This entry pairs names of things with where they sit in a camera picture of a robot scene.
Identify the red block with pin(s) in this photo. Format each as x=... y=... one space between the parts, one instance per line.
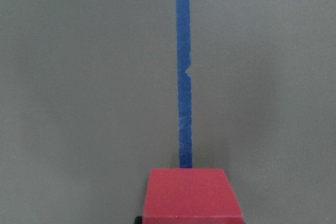
x=190 y=195

